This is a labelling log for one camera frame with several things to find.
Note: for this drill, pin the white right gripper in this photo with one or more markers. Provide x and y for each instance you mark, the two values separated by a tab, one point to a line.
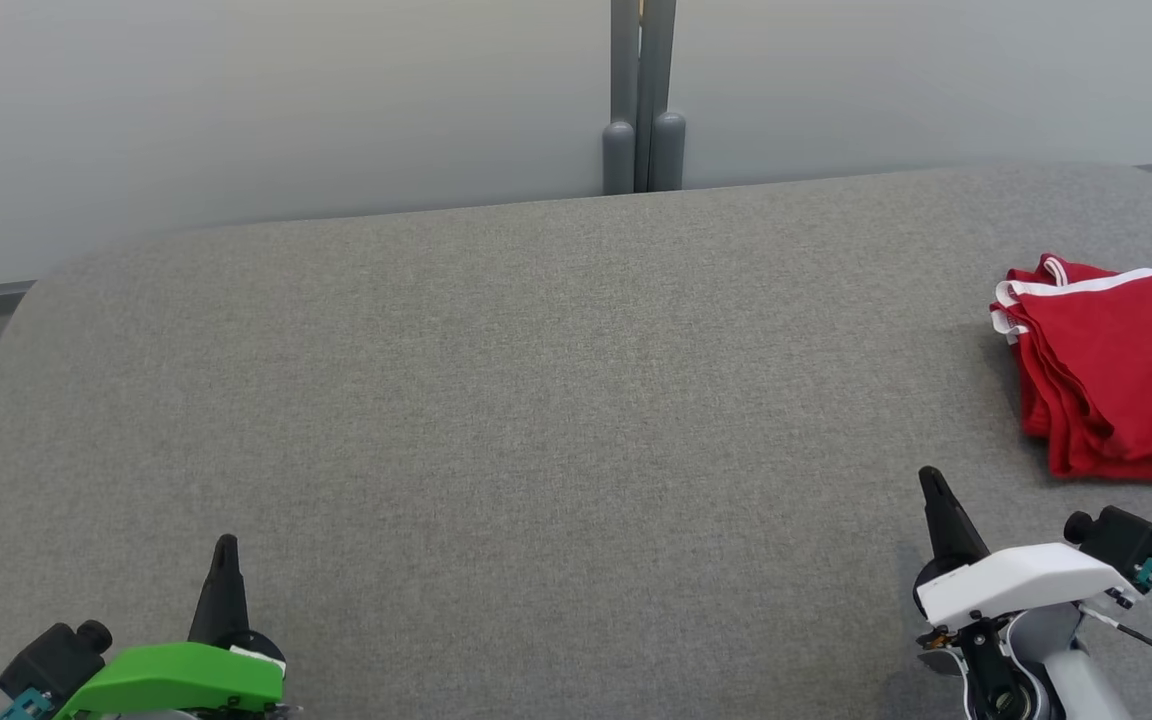
1016	585

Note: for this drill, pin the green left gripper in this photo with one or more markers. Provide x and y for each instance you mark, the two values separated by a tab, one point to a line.
176	680

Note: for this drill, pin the red Bulls 23 jersey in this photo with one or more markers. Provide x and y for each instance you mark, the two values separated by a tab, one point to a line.
1116	472

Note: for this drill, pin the red shorts with white stripes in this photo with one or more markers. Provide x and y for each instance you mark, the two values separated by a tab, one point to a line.
1136	350

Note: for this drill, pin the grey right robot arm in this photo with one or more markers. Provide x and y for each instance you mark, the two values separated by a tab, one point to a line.
1076	680

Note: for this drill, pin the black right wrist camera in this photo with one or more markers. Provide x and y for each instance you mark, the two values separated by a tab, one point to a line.
1121	540

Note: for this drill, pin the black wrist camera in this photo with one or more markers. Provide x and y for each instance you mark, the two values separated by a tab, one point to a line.
1121	540
51	660

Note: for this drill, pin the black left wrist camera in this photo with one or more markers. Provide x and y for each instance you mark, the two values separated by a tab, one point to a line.
51	660

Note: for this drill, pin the grey partition post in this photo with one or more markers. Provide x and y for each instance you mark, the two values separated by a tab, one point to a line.
619	155
668	150

